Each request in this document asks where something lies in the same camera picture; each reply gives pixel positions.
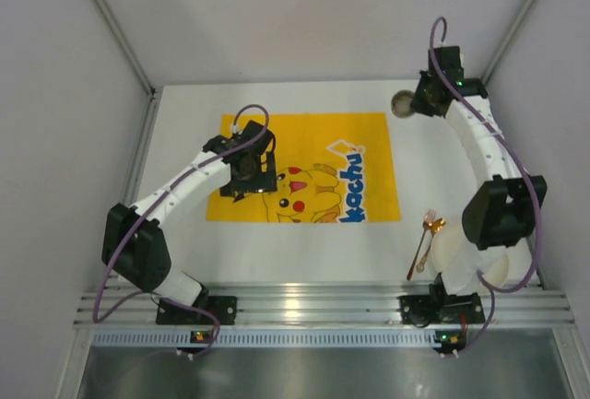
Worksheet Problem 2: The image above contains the small grey cup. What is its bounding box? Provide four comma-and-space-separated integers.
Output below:
391, 89, 415, 119

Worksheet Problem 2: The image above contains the yellow Pikachu placemat cloth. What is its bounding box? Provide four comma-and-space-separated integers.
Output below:
206, 112, 401, 224

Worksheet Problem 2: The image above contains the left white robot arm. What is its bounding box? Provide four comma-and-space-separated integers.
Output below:
101, 121, 277, 307

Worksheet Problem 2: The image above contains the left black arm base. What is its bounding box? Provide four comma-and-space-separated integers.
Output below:
151, 294, 238, 325

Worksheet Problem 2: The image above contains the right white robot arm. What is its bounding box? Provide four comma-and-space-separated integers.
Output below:
410, 46, 547, 296

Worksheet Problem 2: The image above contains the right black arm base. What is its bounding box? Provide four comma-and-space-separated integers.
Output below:
398, 283, 485, 328

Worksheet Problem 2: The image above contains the copper fork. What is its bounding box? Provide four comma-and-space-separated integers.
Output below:
406, 209, 436, 281

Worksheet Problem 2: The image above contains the copper spoon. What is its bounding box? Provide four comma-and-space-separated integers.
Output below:
415, 217, 446, 273

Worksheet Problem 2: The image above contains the white paper plate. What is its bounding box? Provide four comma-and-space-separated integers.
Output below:
430, 220, 509, 296

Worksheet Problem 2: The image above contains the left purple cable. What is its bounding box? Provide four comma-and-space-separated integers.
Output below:
93, 103, 271, 358

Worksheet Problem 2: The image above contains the purple cable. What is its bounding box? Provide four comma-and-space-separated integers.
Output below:
93, 103, 271, 358
428, 15, 541, 357

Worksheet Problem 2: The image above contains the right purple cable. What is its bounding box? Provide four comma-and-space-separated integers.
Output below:
428, 15, 541, 357

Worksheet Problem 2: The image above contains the aluminium mounting rail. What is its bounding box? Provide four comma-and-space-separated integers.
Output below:
72, 255, 575, 326

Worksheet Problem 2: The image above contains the perforated grey cable duct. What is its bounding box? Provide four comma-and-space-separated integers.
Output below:
92, 329, 463, 348

